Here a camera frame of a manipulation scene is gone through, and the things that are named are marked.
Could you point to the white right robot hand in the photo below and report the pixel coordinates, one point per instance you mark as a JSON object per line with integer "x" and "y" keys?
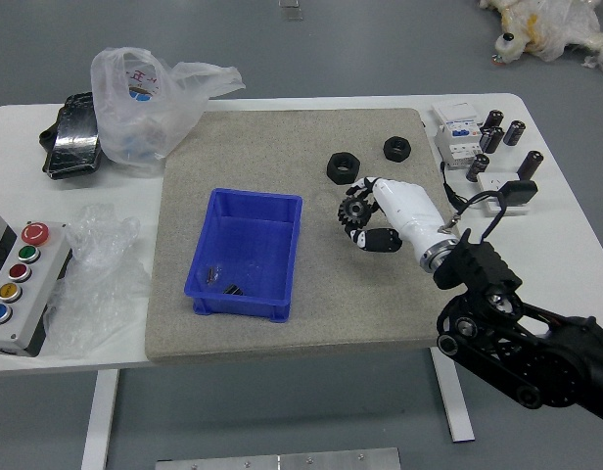
{"x": 409, "y": 210}

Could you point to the black toothed gear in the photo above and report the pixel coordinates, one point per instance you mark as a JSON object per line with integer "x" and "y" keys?
{"x": 351, "y": 215}

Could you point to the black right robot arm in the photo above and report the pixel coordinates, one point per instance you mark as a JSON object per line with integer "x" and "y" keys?
{"x": 526, "y": 352}

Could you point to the small black hex nut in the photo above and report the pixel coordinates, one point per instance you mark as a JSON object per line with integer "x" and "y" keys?
{"x": 390, "y": 153}

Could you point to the big black hex nut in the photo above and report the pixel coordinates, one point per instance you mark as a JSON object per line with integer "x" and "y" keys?
{"x": 336, "y": 170}

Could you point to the blue plastic box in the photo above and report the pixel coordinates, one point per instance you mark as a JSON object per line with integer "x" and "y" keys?
{"x": 252, "y": 245}

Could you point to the grey push-button control box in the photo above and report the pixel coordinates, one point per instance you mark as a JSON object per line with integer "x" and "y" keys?
{"x": 17, "y": 313}

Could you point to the black cylindrical capacitor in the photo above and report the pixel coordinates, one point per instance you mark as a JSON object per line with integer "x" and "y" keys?
{"x": 477, "y": 168}
{"x": 492, "y": 121}
{"x": 513, "y": 133}
{"x": 529, "y": 165}
{"x": 492, "y": 140}

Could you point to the white power socket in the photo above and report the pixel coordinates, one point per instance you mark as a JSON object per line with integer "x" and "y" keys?
{"x": 492, "y": 182}

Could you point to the white circuit breaker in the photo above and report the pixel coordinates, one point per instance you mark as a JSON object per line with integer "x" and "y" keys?
{"x": 455, "y": 132}

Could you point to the black power adapter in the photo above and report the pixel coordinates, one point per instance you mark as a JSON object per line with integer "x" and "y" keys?
{"x": 519, "y": 192}

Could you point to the grey-brown foam mat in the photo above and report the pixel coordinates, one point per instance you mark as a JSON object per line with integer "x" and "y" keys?
{"x": 282, "y": 147}

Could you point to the white table leg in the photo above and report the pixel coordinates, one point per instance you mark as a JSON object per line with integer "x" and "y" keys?
{"x": 452, "y": 391}
{"x": 100, "y": 421}

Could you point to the small black block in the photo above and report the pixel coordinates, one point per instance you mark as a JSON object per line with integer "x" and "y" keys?
{"x": 233, "y": 290}

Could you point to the small dark screw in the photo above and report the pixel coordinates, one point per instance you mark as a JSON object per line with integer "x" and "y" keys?
{"x": 212, "y": 275}

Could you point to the plush toy in plastic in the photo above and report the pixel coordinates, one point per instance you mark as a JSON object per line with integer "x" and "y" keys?
{"x": 546, "y": 24}

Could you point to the small metal floor plate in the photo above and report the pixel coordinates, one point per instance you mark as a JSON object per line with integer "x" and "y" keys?
{"x": 290, "y": 11}

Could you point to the translucent white plastic bag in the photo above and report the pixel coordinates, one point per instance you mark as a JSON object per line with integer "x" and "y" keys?
{"x": 150, "y": 112}

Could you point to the large grey metal plate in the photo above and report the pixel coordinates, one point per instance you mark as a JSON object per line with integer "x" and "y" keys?
{"x": 277, "y": 461}

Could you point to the clear bubble wrap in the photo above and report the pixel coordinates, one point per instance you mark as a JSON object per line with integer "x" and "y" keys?
{"x": 101, "y": 274}

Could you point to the black wrapped device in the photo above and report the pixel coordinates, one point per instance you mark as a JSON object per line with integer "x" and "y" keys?
{"x": 74, "y": 142}

